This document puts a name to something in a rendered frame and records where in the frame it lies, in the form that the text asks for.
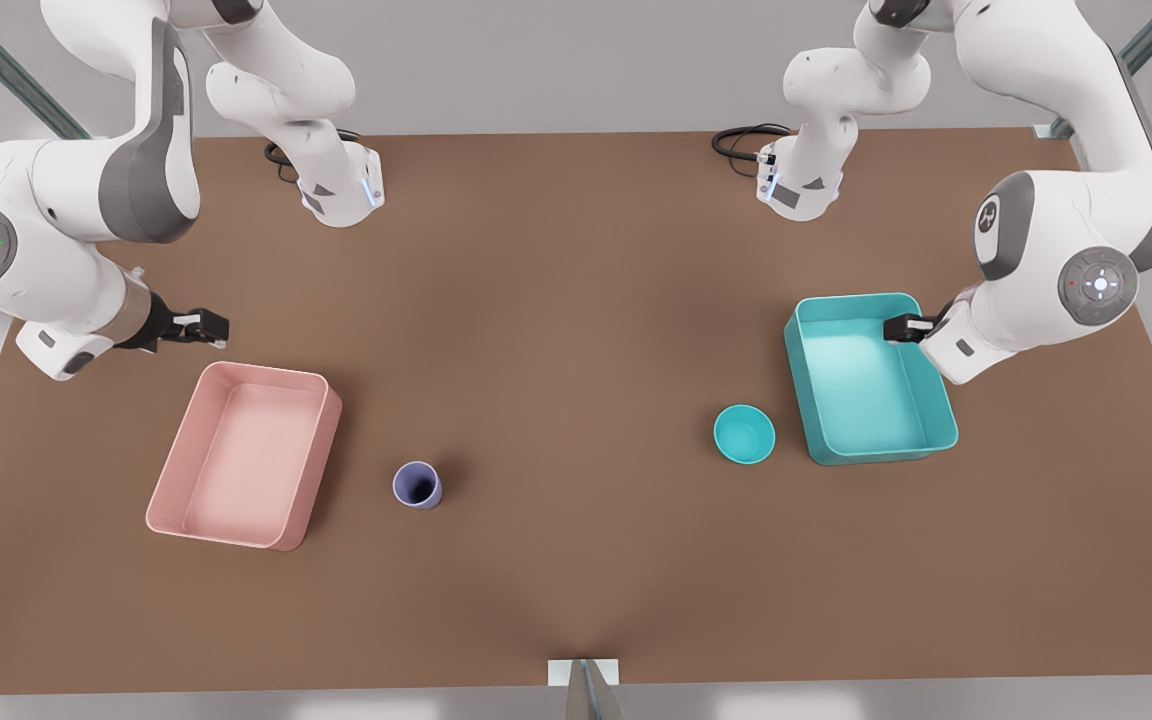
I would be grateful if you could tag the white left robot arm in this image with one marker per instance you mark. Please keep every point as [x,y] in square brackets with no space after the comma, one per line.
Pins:
[1056,230]

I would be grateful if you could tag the teal rectangular box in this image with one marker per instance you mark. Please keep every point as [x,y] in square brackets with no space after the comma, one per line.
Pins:
[866,378]

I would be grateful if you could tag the pink rectangular box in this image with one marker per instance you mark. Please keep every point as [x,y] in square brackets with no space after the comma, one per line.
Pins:
[245,454]

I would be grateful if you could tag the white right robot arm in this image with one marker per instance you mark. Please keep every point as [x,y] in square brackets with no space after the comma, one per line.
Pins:
[76,190]

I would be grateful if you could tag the silver frame post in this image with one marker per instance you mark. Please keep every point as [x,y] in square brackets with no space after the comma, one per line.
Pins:
[1126,55]
[6,65]
[588,688]

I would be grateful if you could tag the purple cup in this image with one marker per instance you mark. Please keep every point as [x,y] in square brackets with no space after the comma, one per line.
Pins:
[417,485]

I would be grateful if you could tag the teal bowl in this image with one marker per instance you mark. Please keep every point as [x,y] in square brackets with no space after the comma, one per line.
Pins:
[744,434]

